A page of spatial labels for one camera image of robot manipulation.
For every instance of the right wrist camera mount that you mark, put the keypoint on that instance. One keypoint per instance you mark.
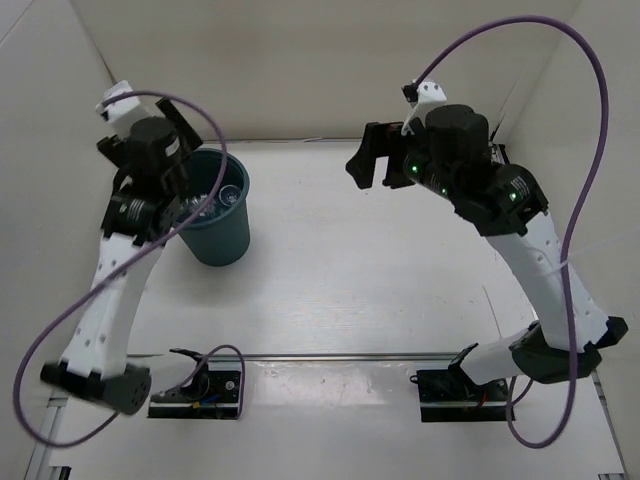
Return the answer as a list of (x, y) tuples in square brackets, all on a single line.
[(430, 95)]

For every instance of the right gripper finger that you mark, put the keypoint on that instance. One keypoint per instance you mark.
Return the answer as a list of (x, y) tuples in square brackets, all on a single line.
[(395, 177), (378, 140)]

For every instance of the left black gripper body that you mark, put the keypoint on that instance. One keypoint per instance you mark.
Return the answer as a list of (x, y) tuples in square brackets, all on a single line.
[(178, 183)]

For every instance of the dark teal plastic bin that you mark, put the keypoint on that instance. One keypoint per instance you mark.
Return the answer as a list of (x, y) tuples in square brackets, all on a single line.
[(225, 239)]

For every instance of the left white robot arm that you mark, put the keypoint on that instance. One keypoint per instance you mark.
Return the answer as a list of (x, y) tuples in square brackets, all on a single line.
[(94, 366)]

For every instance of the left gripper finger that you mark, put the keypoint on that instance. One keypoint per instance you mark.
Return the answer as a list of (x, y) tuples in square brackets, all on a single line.
[(174, 137), (116, 151)]

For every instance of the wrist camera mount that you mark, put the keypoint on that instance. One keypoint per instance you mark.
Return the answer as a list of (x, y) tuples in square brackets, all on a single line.
[(123, 114), (430, 95)]

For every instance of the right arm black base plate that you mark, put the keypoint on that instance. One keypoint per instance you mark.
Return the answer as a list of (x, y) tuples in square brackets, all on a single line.
[(443, 399)]

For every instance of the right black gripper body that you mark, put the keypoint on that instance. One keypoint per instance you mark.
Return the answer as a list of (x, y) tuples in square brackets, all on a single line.
[(438, 178)]

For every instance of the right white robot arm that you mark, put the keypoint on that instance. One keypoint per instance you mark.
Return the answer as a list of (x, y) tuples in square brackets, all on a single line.
[(511, 212)]

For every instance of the clear bottle blue label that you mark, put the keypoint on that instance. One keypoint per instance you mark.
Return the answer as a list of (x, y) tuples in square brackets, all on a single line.
[(194, 204), (229, 195)]

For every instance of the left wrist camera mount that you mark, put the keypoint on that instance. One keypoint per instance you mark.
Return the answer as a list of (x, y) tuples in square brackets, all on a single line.
[(123, 114)]

